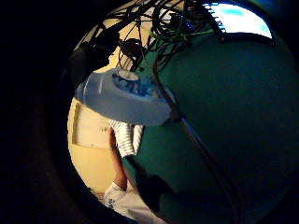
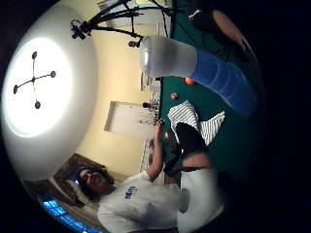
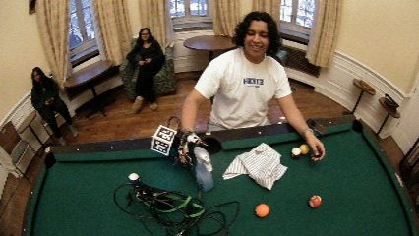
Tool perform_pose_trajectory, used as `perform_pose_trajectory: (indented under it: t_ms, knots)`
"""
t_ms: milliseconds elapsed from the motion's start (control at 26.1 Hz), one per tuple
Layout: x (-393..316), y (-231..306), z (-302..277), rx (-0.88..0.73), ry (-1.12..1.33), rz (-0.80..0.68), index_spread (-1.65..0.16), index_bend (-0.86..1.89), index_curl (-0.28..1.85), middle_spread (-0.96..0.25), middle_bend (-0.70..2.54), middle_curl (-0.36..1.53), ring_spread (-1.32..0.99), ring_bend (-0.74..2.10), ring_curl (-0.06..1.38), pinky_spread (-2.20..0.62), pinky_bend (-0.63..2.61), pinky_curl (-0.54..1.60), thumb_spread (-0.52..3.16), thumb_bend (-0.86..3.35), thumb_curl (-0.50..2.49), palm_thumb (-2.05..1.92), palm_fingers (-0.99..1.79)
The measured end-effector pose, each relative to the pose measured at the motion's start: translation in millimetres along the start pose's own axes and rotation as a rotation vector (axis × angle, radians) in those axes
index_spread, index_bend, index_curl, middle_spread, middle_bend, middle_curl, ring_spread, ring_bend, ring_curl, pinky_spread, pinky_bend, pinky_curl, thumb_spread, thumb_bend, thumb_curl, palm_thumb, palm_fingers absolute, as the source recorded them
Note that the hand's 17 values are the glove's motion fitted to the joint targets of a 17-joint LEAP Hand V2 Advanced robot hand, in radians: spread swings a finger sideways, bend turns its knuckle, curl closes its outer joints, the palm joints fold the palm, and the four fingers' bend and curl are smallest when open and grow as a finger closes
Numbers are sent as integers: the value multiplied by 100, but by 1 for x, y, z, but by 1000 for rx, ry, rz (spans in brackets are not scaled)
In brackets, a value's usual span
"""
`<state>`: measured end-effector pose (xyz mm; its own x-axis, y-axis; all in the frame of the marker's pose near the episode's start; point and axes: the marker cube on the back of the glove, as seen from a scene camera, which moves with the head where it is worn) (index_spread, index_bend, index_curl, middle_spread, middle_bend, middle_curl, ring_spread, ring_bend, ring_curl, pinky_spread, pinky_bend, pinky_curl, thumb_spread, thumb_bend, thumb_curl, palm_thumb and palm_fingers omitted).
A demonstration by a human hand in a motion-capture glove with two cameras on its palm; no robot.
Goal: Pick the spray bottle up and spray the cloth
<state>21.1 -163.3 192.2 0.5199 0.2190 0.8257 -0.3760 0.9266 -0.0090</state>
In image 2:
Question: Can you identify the blue lit screen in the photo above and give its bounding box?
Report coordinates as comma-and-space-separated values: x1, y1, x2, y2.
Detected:
41, 197, 102, 233

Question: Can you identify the white wall panel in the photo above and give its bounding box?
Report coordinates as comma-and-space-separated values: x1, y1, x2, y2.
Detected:
104, 100, 157, 141

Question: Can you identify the black tripod stand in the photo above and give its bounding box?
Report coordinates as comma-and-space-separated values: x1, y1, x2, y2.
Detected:
69, 0, 173, 49

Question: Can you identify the brown wooden frame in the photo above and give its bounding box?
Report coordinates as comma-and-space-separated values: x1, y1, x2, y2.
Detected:
52, 152, 115, 208

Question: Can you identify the striped white cloth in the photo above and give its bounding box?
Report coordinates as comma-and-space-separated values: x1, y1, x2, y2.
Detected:
167, 99, 226, 147

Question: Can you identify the black ceiling lamp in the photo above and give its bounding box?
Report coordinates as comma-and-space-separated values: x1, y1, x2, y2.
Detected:
13, 50, 57, 110

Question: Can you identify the the person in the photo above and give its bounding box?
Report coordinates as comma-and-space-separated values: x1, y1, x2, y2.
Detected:
76, 118, 183, 233

